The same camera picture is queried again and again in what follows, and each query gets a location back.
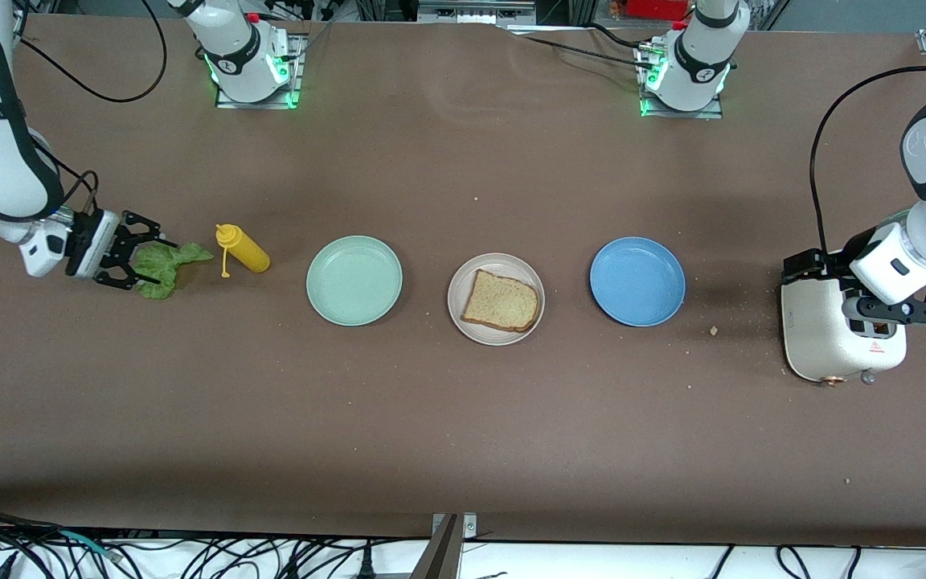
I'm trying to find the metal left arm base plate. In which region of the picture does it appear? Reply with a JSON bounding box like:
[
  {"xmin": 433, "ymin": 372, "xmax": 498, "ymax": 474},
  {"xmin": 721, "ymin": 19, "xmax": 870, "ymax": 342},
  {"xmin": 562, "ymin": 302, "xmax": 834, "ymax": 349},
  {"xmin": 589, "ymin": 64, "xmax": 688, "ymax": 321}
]
[{"xmin": 638, "ymin": 44, "xmax": 725, "ymax": 120}]

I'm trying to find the white toaster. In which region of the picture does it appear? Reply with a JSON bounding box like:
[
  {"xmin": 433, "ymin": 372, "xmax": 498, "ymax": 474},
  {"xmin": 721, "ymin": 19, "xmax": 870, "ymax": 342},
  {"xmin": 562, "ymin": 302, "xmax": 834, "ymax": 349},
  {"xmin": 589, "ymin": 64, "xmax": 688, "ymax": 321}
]
[{"xmin": 781, "ymin": 273, "xmax": 910, "ymax": 387}]

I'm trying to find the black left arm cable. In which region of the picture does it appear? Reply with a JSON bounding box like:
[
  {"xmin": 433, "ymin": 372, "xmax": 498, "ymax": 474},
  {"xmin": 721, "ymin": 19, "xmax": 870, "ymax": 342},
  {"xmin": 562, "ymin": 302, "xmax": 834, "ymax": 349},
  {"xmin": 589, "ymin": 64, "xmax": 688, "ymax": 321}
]
[{"xmin": 810, "ymin": 66, "xmax": 926, "ymax": 258}]

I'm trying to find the blue plate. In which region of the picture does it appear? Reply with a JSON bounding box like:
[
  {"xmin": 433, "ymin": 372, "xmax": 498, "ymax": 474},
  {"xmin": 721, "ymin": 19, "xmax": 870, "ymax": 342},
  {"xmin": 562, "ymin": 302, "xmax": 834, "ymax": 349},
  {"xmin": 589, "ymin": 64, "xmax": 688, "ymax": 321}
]
[{"xmin": 589, "ymin": 236, "xmax": 686, "ymax": 327}]

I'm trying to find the short black right gripper cable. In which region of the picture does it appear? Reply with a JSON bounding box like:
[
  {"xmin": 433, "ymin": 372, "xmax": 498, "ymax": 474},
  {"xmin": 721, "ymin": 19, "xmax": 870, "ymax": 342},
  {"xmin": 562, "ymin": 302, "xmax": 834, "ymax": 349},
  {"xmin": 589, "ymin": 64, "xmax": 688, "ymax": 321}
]
[{"xmin": 41, "ymin": 145, "xmax": 102, "ymax": 214}]

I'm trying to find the long black right arm cable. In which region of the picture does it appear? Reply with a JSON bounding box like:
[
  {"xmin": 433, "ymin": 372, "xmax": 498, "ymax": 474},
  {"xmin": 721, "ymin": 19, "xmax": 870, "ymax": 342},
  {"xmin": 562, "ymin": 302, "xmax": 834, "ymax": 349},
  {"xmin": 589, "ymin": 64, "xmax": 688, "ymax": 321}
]
[{"xmin": 17, "ymin": 0, "xmax": 168, "ymax": 104}]

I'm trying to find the beige plate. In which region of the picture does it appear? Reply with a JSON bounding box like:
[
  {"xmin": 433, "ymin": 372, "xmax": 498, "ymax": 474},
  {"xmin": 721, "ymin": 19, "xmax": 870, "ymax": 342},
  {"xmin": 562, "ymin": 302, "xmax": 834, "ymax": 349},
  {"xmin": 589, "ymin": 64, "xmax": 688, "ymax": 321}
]
[{"xmin": 447, "ymin": 253, "xmax": 546, "ymax": 347}]

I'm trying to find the mint green plate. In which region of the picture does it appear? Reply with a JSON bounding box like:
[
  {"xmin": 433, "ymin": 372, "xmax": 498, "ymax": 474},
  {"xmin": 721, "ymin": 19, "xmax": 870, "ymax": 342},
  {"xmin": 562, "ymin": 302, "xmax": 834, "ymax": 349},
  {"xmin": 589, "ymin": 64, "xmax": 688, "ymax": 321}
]
[{"xmin": 306, "ymin": 235, "xmax": 404, "ymax": 327}]

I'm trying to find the red box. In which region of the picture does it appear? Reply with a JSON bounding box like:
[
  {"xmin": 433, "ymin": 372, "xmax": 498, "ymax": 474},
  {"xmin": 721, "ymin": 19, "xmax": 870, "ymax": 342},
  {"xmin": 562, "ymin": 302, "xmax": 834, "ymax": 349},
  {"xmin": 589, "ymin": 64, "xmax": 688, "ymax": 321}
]
[{"xmin": 614, "ymin": 0, "xmax": 693, "ymax": 21}]

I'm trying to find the green lettuce leaf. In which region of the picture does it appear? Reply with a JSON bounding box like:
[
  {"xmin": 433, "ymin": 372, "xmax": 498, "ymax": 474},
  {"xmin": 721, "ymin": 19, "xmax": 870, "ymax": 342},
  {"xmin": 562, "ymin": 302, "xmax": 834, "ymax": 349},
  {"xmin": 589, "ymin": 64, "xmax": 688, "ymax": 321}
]
[{"xmin": 133, "ymin": 241, "xmax": 215, "ymax": 302}]

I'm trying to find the black cable tangle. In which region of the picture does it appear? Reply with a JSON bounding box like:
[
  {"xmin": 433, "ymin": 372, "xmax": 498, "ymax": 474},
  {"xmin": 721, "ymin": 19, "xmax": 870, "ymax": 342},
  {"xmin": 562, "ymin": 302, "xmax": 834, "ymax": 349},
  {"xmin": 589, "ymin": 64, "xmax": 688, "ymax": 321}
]
[{"xmin": 0, "ymin": 511, "xmax": 432, "ymax": 579}]

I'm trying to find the teal cable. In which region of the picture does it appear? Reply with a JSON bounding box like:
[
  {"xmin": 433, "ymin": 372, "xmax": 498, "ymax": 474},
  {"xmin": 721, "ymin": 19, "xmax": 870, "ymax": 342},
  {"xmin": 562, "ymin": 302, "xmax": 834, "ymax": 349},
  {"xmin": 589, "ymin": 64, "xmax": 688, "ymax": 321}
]
[{"xmin": 57, "ymin": 529, "xmax": 122, "ymax": 561}]

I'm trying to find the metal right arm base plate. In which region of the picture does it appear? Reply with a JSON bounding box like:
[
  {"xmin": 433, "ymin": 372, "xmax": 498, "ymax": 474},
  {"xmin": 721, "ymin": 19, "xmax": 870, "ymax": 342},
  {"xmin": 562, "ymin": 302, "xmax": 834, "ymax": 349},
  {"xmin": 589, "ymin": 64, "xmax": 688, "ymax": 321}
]
[{"xmin": 214, "ymin": 32, "xmax": 305, "ymax": 110}]

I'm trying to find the metal frame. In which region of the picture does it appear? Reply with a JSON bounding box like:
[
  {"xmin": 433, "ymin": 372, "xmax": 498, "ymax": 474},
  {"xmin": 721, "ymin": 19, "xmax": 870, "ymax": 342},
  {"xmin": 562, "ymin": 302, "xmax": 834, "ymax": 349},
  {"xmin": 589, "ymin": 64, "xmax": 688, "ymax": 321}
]
[{"xmin": 417, "ymin": 0, "xmax": 538, "ymax": 27}]

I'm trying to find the yellow squeeze bottle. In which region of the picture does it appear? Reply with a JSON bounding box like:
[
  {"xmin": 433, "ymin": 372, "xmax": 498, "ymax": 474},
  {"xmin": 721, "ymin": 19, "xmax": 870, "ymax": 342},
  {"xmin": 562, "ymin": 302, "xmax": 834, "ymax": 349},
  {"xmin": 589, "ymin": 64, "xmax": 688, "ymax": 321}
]
[{"xmin": 215, "ymin": 224, "xmax": 272, "ymax": 279}]

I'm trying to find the black cable on table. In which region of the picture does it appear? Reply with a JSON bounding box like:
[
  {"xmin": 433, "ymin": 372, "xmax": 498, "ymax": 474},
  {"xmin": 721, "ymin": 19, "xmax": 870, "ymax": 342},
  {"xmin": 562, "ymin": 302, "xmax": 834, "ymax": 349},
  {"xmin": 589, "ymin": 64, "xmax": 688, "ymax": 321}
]
[
  {"xmin": 588, "ymin": 23, "xmax": 645, "ymax": 51},
  {"xmin": 521, "ymin": 34, "xmax": 657, "ymax": 69}
]

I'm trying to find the metal table edge bracket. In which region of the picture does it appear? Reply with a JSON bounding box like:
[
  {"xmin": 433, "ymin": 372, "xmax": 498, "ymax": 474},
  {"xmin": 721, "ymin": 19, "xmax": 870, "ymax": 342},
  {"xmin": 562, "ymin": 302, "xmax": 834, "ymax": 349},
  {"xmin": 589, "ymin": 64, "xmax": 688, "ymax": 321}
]
[{"xmin": 408, "ymin": 511, "xmax": 480, "ymax": 579}]

